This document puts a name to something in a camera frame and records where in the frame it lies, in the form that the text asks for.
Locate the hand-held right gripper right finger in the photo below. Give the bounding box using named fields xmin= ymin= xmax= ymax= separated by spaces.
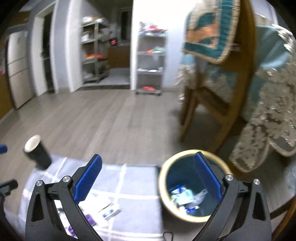
xmin=193 ymin=152 xmax=272 ymax=241

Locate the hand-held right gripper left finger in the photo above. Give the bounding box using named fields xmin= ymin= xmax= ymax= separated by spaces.
xmin=25 ymin=153 xmax=103 ymax=241

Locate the dark bin with yellow rim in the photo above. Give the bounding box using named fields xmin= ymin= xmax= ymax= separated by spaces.
xmin=158 ymin=149 xmax=233 ymax=223

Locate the blue snack packet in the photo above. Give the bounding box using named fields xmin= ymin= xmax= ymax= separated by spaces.
xmin=170 ymin=184 xmax=195 ymax=206

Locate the black mug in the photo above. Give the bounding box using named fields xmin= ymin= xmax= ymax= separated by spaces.
xmin=24 ymin=135 xmax=52 ymax=170

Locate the white blue small packet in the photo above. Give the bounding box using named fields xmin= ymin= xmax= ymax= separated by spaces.
xmin=98 ymin=202 xmax=122 ymax=220

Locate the purple small packet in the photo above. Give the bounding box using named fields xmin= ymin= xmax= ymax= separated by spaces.
xmin=65 ymin=226 xmax=78 ymax=239
xmin=84 ymin=214 xmax=97 ymax=227

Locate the grey checked mat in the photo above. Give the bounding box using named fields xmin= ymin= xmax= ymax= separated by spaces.
xmin=18 ymin=157 xmax=164 ymax=241

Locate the wooden chair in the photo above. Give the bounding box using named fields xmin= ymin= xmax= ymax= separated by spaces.
xmin=179 ymin=0 xmax=257 ymax=154
xmin=270 ymin=185 xmax=296 ymax=241

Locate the beige fridge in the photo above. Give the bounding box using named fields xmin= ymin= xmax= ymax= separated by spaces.
xmin=6 ymin=31 xmax=34 ymax=109

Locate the orange tray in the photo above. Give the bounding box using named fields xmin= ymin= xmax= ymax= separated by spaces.
xmin=85 ymin=53 xmax=107 ymax=60

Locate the wooden kitchen cabinet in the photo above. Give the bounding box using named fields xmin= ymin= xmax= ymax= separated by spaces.
xmin=108 ymin=44 xmax=130 ymax=69

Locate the grey trolley shelf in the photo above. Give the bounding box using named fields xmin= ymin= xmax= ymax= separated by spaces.
xmin=135 ymin=22 xmax=168 ymax=95

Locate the metal shelf rack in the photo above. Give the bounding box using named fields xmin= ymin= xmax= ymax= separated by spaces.
xmin=80 ymin=17 xmax=110 ymax=84

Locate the teal orange chair cushion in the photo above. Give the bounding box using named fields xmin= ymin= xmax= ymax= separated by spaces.
xmin=181 ymin=0 xmax=241 ymax=65

